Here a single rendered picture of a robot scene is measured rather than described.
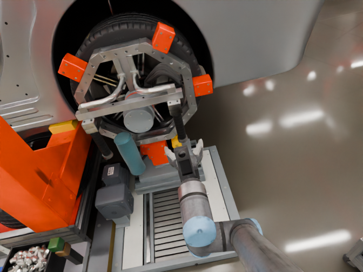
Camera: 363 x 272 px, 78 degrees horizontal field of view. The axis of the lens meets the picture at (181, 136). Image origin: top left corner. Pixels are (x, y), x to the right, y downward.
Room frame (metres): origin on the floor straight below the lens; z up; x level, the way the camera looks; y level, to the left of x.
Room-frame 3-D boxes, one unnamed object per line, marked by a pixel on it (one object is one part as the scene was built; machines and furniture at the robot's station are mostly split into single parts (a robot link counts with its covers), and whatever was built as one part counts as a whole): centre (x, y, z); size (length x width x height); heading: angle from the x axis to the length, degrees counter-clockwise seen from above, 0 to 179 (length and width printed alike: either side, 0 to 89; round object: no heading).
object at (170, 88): (0.83, 0.06, 1.03); 0.19 x 0.18 x 0.11; 178
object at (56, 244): (0.44, 0.56, 0.64); 0.04 x 0.04 x 0.04; 88
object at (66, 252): (0.44, 0.56, 0.59); 0.04 x 0.04 x 0.04; 88
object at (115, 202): (0.93, 0.47, 0.26); 0.42 x 0.18 x 0.35; 178
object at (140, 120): (0.89, 0.16, 0.85); 0.21 x 0.14 x 0.14; 178
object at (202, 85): (0.95, -0.16, 0.85); 0.09 x 0.08 x 0.07; 88
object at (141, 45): (0.96, 0.16, 0.85); 0.54 x 0.07 x 0.54; 88
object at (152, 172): (1.13, 0.15, 0.32); 0.40 x 0.30 x 0.28; 88
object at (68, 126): (1.16, 0.66, 0.70); 0.14 x 0.14 x 0.05; 88
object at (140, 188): (1.13, 0.15, 0.13); 0.50 x 0.36 x 0.10; 88
